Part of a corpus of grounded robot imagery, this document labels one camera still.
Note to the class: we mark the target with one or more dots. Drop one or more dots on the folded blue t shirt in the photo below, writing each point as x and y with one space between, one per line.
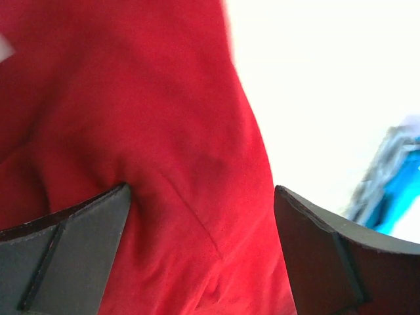
399 195

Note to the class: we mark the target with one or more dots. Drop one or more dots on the folded grey-blue t shirt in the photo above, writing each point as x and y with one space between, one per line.
386 163

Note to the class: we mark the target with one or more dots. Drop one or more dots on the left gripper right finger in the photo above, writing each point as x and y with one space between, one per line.
336 266

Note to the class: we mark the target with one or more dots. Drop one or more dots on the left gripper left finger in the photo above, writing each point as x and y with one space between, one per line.
61 263

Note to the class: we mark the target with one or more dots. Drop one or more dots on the red t shirt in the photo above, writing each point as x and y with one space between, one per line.
98 93

